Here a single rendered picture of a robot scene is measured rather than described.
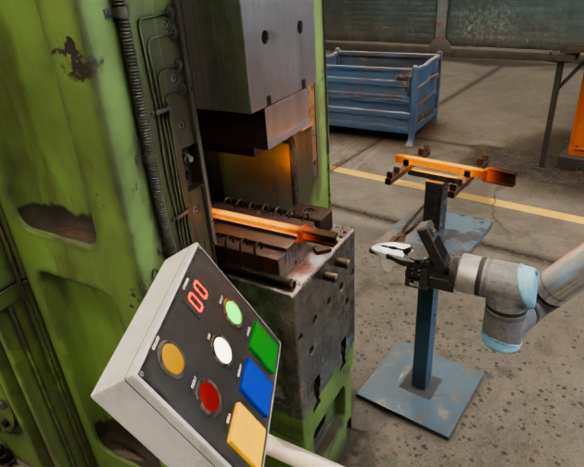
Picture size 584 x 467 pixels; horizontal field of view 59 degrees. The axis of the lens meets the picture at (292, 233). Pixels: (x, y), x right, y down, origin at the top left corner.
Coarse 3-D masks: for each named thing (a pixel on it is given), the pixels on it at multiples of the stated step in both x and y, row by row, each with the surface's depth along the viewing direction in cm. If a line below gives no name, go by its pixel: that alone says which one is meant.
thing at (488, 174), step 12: (396, 156) 177; (408, 156) 176; (432, 168) 170; (444, 168) 167; (456, 168) 165; (468, 168) 163; (480, 168) 163; (492, 168) 159; (492, 180) 160; (504, 180) 158
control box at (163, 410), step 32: (192, 256) 90; (160, 288) 85; (192, 288) 85; (224, 288) 94; (160, 320) 74; (192, 320) 81; (224, 320) 89; (256, 320) 99; (128, 352) 71; (160, 352) 70; (192, 352) 77; (128, 384) 65; (160, 384) 68; (192, 384) 74; (224, 384) 80; (128, 416) 68; (160, 416) 68; (192, 416) 70; (224, 416) 77; (256, 416) 84; (160, 448) 71; (192, 448) 71; (224, 448) 73
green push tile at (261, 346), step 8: (256, 328) 96; (256, 336) 95; (264, 336) 97; (248, 344) 93; (256, 344) 93; (264, 344) 96; (272, 344) 99; (256, 352) 92; (264, 352) 95; (272, 352) 97; (264, 360) 93; (272, 360) 95; (272, 368) 94
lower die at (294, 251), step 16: (224, 208) 154; (240, 208) 153; (224, 224) 145; (240, 224) 143; (256, 240) 136; (272, 240) 136; (288, 240) 135; (224, 256) 137; (272, 256) 130; (288, 256) 133; (304, 256) 141; (272, 272) 131; (288, 272) 135
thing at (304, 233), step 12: (216, 216) 148; (228, 216) 146; (240, 216) 145; (252, 216) 145; (276, 228) 139; (288, 228) 137; (300, 228) 135; (312, 228) 135; (300, 240) 135; (312, 240) 134; (324, 240) 133; (336, 240) 134
